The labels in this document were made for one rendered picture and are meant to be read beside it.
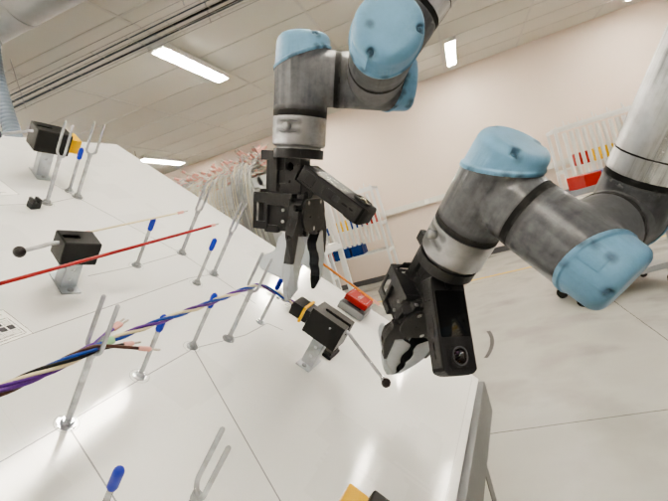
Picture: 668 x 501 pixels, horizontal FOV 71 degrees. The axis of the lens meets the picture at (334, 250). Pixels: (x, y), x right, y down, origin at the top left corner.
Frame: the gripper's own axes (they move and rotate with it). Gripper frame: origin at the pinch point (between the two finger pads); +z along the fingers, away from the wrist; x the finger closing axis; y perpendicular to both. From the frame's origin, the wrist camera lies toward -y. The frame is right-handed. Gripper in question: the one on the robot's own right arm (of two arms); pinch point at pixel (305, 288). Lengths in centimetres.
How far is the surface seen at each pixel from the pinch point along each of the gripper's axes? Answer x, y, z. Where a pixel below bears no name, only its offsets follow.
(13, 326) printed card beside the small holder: 28.8, 21.1, 1.2
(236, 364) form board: 10.6, 4.7, 8.9
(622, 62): -835, -144, -213
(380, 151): -783, 232, -57
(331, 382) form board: 0.4, -5.1, 13.4
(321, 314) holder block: 1.9, -3.6, 2.9
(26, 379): 39.1, 3.9, -1.0
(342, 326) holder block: 1.4, -6.7, 4.2
